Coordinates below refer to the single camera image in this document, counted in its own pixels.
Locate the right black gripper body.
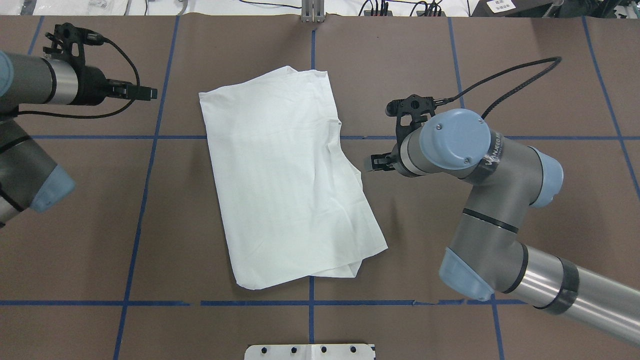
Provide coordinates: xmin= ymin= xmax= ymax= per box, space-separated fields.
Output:
xmin=387 ymin=142 xmax=409 ymax=176

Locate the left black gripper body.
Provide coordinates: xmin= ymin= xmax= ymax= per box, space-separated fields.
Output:
xmin=75 ymin=66 xmax=128 ymax=106

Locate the white long-sleeve printed shirt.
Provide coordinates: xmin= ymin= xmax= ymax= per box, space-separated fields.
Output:
xmin=198 ymin=66 xmax=388 ymax=291

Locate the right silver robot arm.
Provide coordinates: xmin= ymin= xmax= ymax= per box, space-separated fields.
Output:
xmin=367 ymin=100 xmax=639 ymax=347

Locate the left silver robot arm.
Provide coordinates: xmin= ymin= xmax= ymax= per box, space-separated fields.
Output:
xmin=1 ymin=51 xmax=159 ymax=227

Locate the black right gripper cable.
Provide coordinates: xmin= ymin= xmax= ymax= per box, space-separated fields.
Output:
xmin=435 ymin=56 xmax=563 ymax=120

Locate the grey aluminium frame post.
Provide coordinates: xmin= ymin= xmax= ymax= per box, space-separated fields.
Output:
xmin=301 ymin=0 xmax=326 ymax=24

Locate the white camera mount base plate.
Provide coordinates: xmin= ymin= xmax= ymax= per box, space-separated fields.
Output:
xmin=244 ymin=342 xmax=377 ymax=360

